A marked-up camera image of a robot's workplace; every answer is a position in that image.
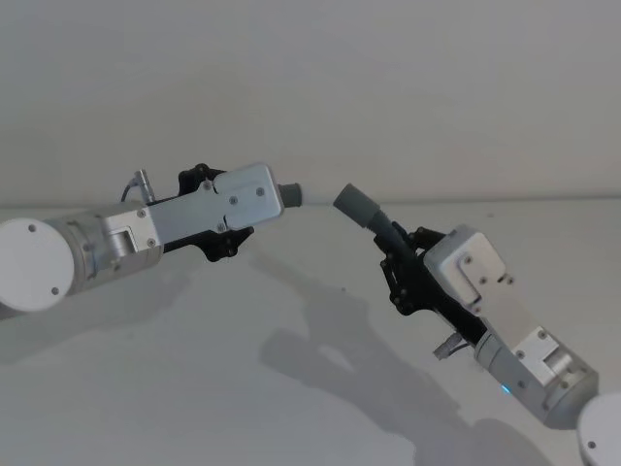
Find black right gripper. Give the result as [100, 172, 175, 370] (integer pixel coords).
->
[375, 220, 488, 348]

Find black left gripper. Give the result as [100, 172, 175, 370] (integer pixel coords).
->
[162, 162, 255, 264]

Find short grey tube piece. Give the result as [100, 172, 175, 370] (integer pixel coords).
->
[278, 181, 306, 209]

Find grey ribbed hose piece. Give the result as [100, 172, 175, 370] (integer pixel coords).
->
[333, 183, 413, 258]

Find white curtain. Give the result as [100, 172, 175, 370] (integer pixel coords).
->
[0, 0, 621, 208]

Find white table cloth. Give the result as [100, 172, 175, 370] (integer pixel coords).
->
[0, 196, 621, 466]

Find thin cable with silver plug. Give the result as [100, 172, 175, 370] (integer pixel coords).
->
[119, 169, 150, 201]
[433, 333, 468, 361]

